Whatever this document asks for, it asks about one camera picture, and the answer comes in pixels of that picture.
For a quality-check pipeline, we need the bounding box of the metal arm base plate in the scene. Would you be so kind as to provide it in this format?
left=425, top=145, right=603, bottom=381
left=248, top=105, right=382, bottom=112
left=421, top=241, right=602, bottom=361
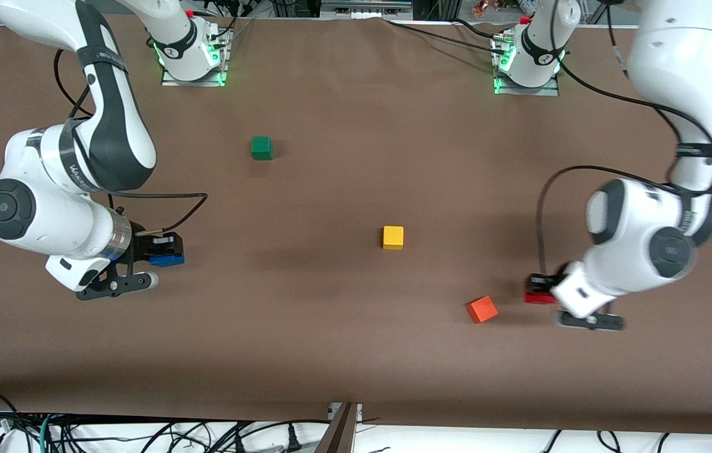
left=160, top=24, right=230, bottom=88
left=492, top=35, right=560, bottom=97

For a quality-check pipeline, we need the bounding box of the grey power strip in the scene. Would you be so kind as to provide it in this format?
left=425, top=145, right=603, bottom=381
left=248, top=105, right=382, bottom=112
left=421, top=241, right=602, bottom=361
left=320, top=0, right=414, bottom=20

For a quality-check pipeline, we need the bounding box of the red wooden block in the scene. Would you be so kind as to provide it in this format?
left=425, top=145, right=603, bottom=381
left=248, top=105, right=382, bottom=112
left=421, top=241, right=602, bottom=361
left=523, top=280, right=559, bottom=305

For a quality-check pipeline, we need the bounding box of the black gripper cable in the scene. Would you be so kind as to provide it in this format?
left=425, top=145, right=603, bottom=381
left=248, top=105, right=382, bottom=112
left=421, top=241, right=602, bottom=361
left=536, top=165, right=677, bottom=279
left=108, top=190, right=210, bottom=237

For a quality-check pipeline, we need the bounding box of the black base cable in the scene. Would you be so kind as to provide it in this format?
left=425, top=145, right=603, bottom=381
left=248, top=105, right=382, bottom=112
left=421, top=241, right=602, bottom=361
left=385, top=19, right=499, bottom=48

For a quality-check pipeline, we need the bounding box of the brown table cover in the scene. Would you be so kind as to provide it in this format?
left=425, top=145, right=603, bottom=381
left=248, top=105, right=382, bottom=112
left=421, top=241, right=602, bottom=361
left=0, top=13, right=712, bottom=436

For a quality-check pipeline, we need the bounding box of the orange wooden block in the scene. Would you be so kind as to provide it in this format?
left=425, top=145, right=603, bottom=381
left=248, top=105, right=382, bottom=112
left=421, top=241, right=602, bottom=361
left=466, top=295, right=499, bottom=324

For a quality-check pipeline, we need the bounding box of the blue wooden block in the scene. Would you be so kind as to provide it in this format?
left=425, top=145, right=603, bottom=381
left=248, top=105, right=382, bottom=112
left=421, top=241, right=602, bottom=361
left=147, top=251, right=186, bottom=269

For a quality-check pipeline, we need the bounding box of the camera mount post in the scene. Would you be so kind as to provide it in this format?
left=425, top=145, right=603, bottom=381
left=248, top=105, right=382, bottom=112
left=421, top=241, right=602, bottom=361
left=314, top=401, right=364, bottom=453

